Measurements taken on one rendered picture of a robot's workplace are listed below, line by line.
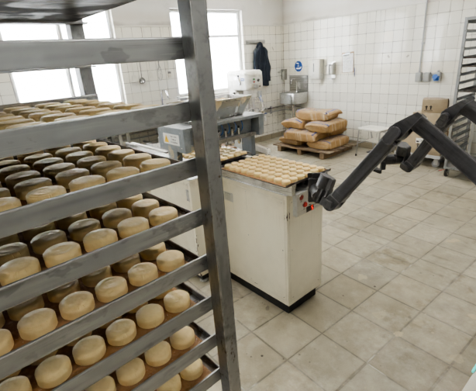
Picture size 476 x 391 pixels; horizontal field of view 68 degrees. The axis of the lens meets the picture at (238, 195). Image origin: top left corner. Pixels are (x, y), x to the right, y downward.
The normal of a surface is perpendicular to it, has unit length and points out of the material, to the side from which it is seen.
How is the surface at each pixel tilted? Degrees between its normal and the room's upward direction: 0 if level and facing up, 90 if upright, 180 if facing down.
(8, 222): 90
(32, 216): 90
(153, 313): 0
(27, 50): 90
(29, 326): 0
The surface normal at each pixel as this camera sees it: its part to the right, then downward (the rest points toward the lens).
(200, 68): 0.68, 0.22
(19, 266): -0.07, -0.93
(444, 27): -0.78, 0.27
